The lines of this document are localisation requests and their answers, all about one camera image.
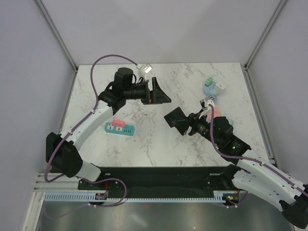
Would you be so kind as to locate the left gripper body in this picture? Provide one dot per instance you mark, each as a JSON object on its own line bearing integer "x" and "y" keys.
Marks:
{"x": 147, "y": 99}

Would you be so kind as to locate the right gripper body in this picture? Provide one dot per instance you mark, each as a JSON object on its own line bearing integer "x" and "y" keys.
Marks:
{"x": 197, "y": 121}

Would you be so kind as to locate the black cube socket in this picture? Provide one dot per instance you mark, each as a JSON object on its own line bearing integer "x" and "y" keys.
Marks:
{"x": 177, "y": 119}

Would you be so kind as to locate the pink cube socket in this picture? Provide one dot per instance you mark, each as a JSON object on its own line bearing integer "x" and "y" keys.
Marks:
{"x": 217, "y": 113}

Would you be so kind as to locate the teal square adapter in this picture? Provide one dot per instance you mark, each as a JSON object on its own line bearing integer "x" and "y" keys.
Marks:
{"x": 128, "y": 130}

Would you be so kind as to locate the blue round power strip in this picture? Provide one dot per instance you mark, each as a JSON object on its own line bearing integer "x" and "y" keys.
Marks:
{"x": 210, "y": 90}

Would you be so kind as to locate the pink plug adapter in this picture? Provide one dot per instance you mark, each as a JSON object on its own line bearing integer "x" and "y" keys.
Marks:
{"x": 119, "y": 123}

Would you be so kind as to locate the green plug adapter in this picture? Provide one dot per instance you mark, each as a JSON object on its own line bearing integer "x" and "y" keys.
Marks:
{"x": 208, "y": 81}

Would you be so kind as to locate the white cube adapter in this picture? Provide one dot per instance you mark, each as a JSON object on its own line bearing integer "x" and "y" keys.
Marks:
{"x": 219, "y": 87}

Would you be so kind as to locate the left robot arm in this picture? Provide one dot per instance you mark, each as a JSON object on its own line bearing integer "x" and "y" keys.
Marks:
{"x": 62, "y": 150}

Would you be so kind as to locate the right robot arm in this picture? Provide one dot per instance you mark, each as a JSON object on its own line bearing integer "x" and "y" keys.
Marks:
{"x": 251, "y": 172}

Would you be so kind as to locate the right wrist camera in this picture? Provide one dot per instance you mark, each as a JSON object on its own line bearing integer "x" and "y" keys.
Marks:
{"x": 207, "y": 104}

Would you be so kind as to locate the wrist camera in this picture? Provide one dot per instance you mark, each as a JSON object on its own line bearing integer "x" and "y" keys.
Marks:
{"x": 207, "y": 104}
{"x": 143, "y": 70}

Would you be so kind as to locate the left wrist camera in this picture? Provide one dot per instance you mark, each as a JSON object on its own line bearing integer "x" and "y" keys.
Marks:
{"x": 143, "y": 70}

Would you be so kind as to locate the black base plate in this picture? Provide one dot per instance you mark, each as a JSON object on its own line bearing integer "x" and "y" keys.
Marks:
{"x": 164, "y": 181}

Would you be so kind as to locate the white cable duct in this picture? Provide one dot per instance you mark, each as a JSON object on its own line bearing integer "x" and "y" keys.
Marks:
{"x": 100, "y": 196}

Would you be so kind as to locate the left aluminium frame post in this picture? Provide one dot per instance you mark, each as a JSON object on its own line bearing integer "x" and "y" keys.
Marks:
{"x": 51, "y": 25}

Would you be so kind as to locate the aluminium frame post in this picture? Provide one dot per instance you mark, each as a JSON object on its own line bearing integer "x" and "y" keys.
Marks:
{"x": 51, "y": 25}
{"x": 266, "y": 31}

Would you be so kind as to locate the right aluminium frame post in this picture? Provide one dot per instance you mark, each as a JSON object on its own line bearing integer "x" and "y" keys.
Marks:
{"x": 266, "y": 31}

